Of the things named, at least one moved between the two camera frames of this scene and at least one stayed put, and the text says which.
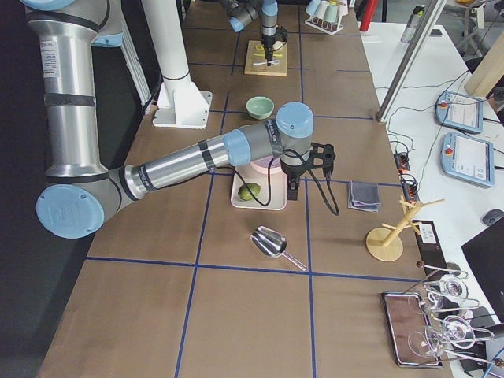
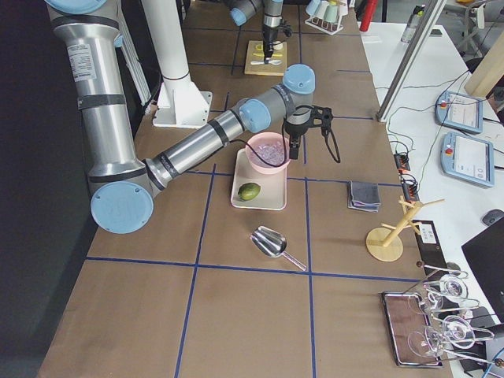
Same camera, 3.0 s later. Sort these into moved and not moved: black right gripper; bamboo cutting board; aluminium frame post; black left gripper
Moved: black right gripper
Not moved: aluminium frame post; black left gripper; bamboo cutting board
